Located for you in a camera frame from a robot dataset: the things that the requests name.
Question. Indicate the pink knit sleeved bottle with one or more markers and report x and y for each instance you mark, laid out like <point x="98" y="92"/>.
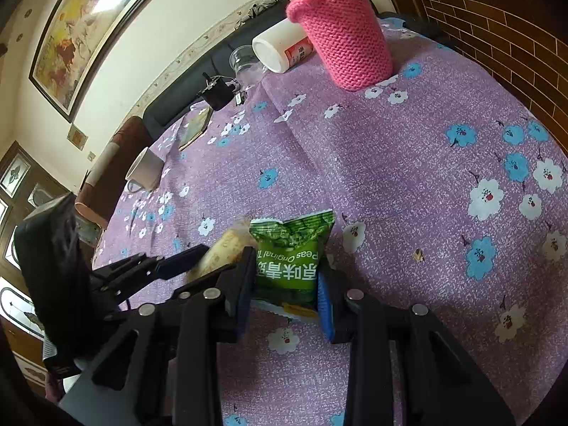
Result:
<point x="346" y="35"/>

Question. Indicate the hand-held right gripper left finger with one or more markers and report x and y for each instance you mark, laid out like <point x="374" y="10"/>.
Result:
<point x="244" y="293"/>

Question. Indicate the brown armchair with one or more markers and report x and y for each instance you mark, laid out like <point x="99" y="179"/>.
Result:
<point x="124" y="155"/>

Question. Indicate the small printed booklet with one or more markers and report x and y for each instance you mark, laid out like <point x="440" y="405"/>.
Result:
<point x="195" y="128"/>

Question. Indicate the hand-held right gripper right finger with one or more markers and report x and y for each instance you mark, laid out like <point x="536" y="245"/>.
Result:
<point x="325" y="310"/>

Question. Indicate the black sofa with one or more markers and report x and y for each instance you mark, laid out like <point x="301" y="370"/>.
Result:
<point x="164" y="111"/>

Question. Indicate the green pea snack packet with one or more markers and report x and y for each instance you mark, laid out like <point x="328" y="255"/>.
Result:
<point x="288" y="253"/>

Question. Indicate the small wall frame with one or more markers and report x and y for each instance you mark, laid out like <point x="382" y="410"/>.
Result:
<point x="76" y="136"/>

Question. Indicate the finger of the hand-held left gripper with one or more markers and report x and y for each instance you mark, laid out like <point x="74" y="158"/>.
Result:
<point x="182" y="262"/>

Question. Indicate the small crumb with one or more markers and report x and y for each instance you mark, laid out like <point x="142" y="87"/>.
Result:
<point x="418" y="255"/>

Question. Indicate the purple floral tablecloth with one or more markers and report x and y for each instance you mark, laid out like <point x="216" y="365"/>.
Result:
<point x="377" y="164"/>

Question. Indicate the white plastic bottle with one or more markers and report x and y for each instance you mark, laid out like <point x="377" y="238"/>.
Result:
<point x="279" y="44"/>

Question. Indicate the wooden glass door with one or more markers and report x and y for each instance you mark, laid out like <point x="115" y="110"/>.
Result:
<point x="17" y="177"/>

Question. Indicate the framed painting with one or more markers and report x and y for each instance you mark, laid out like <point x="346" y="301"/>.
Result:
<point x="88" y="31"/>

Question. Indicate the white mug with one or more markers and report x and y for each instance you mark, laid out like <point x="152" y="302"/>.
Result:
<point x="144" y="171"/>

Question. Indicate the beige snack packet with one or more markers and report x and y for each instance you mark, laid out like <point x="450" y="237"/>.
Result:
<point x="222" y="248"/>

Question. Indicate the black small box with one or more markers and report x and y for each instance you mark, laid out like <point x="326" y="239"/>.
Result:
<point x="217" y="93"/>

